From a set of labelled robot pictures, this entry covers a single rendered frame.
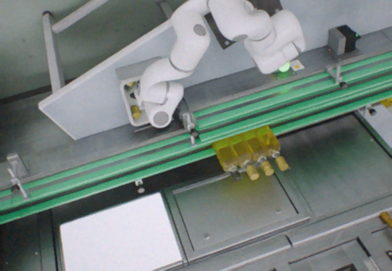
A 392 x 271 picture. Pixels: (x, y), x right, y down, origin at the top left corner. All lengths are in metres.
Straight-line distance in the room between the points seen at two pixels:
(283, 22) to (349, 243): 0.83
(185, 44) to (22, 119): 1.36
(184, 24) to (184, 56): 0.08
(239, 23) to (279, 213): 0.81
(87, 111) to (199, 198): 0.55
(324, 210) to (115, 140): 0.84
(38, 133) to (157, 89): 1.02
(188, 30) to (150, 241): 0.83
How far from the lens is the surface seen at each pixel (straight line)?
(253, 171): 1.69
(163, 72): 1.34
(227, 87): 1.81
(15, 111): 2.50
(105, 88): 1.76
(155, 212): 1.80
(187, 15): 1.26
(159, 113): 1.44
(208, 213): 1.77
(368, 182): 1.92
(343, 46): 1.96
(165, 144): 1.79
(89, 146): 1.84
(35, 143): 2.28
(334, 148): 2.02
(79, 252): 1.79
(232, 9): 1.22
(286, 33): 1.38
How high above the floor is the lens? 2.14
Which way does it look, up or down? 45 degrees down
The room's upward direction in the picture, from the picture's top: 154 degrees clockwise
